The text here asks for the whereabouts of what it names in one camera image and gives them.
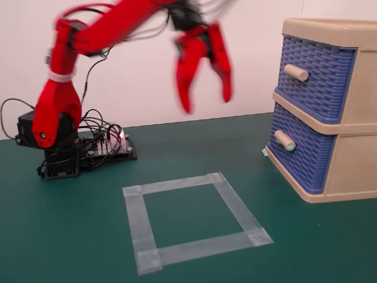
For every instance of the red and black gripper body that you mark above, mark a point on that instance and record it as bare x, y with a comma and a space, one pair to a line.
185, 17

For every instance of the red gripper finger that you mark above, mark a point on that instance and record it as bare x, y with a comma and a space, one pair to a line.
188, 67
221, 56

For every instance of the red robot arm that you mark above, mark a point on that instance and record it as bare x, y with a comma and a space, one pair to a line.
62, 59

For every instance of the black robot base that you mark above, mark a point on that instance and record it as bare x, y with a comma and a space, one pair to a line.
60, 153

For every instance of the black electronics control board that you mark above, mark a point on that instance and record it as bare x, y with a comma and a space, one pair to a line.
129, 154

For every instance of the small green tape piece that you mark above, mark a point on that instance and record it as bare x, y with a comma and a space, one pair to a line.
291, 146
265, 151

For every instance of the controller circuit board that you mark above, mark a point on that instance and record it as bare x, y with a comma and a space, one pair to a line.
112, 146

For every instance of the clear tape strip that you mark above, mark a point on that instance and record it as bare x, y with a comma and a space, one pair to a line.
140, 224
206, 246
176, 184
238, 212

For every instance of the beige plastic drawer cabinet frame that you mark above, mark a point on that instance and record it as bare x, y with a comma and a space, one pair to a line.
359, 118

